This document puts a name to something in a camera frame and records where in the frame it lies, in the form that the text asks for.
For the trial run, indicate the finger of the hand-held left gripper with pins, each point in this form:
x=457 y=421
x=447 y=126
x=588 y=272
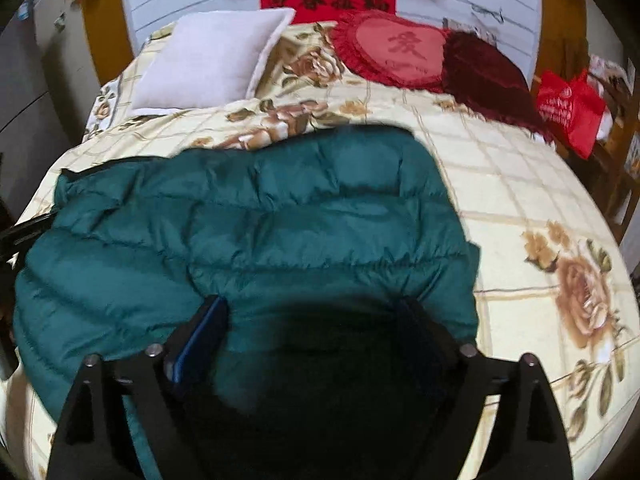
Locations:
x=27 y=235

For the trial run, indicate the red heart cushion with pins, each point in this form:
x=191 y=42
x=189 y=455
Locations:
x=395 y=47

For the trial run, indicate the wooden chair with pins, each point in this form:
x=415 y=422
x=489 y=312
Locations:
x=617 y=160

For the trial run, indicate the red shopping bag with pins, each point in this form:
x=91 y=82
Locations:
x=570 y=107

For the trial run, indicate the grey wardrobe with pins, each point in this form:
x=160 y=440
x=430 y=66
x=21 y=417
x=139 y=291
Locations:
x=35 y=85

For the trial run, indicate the dark red fringed cushion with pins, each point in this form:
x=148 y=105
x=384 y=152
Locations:
x=490 y=80

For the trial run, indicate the floral bed sheet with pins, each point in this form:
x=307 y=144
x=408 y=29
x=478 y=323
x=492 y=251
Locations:
x=525 y=185

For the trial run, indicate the white pillow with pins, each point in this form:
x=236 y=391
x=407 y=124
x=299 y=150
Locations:
x=210 y=60

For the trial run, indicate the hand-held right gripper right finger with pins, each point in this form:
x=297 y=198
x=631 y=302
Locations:
x=425 y=322

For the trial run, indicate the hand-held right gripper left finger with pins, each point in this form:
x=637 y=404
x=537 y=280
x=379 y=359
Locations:
x=197 y=345

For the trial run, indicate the green down jacket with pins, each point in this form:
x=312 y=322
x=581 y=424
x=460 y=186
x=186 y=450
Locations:
x=275 y=235

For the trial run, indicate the wooden wall trim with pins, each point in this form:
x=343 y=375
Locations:
x=560 y=20
x=105 y=25

